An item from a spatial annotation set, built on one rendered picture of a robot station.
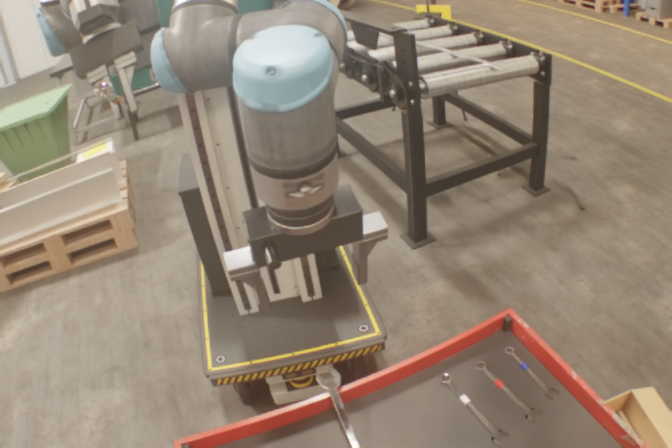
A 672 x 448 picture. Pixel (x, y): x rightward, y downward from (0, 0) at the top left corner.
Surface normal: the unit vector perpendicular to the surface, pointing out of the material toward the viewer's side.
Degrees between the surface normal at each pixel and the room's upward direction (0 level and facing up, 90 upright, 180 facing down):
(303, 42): 17
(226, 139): 90
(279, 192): 100
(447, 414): 0
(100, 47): 67
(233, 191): 90
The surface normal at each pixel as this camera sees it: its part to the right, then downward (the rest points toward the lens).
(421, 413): -0.11, -0.84
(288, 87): 0.22, 0.62
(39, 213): 0.40, 0.44
